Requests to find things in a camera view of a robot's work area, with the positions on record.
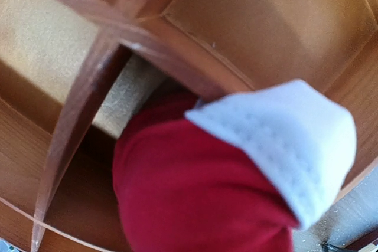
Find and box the wooden compartment tray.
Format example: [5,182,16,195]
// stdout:
[1,0,377,251]

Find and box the red white underwear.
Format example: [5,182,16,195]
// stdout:
[112,80,357,251]

